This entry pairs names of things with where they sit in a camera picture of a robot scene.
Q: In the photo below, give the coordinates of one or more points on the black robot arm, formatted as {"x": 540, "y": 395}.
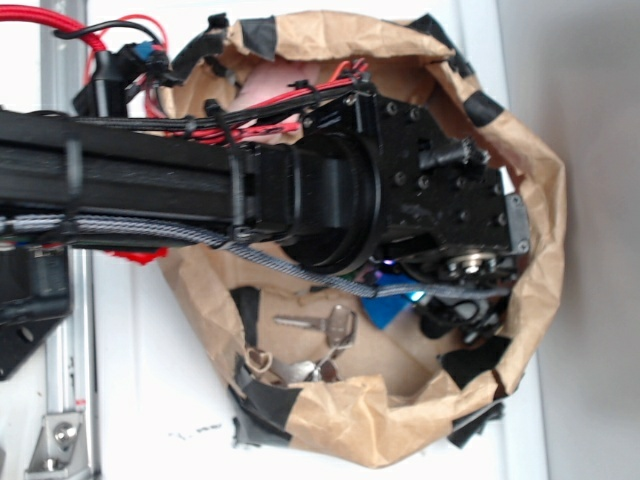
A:
{"x": 334, "y": 184}

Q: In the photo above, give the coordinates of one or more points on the pink plush bunny toy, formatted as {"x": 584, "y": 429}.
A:
{"x": 271, "y": 79}

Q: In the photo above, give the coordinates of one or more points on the silver key bunch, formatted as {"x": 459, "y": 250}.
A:
{"x": 300, "y": 370}

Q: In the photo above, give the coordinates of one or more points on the metal corner bracket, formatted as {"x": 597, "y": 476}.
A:
{"x": 62, "y": 449}

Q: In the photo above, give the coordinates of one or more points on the silver key with ring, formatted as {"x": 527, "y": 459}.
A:
{"x": 339, "y": 326}

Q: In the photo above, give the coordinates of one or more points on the brown paper bag bin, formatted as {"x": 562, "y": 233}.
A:
{"x": 398, "y": 392}

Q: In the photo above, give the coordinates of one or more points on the aluminium extrusion rail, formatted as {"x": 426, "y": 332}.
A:
{"x": 70, "y": 348}

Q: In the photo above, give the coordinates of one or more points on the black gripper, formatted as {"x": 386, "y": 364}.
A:
{"x": 474, "y": 318}

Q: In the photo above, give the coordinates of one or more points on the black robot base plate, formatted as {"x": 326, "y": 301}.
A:
{"x": 24, "y": 326}

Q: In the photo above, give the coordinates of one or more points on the blue rectangular sponge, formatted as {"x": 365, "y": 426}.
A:
{"x": 383, "y": 310}

